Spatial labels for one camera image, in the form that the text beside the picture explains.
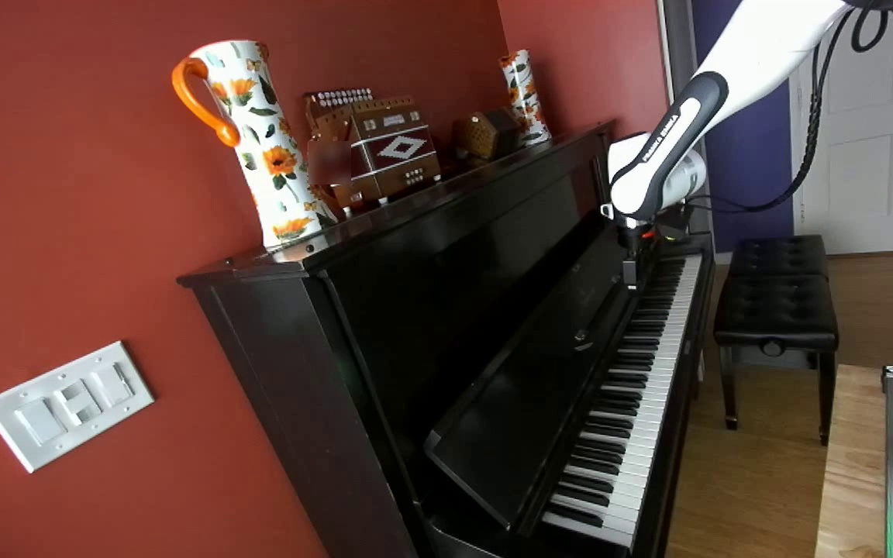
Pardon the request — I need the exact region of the black piano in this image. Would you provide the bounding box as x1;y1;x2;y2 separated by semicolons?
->
177;120;718;558

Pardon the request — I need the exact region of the floral jug with orange handle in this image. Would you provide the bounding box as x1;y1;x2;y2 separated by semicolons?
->
166;39;337;258

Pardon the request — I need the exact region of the red patterned button accordion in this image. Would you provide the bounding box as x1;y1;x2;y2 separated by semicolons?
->
304;87;447;220

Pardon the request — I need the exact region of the light wooden table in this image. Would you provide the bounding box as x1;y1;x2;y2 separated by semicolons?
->
811;364;891;558

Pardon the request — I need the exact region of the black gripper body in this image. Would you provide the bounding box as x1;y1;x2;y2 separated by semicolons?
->
617;203;693;263

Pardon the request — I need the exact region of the small floral ceramic vase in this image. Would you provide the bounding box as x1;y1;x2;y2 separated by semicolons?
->
498;48;556;151

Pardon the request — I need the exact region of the black tufted piano bench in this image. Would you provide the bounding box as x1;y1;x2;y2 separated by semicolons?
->
710;233;842;451

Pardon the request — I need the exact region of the white multi light switch plate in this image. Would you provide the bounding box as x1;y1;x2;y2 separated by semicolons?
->
0;339;159;477

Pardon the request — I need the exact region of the brown wooden concertina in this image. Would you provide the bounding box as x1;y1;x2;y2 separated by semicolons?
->
450;106;520;170

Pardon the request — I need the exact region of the white panel door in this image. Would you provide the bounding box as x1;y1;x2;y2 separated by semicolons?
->
788;20;893;258

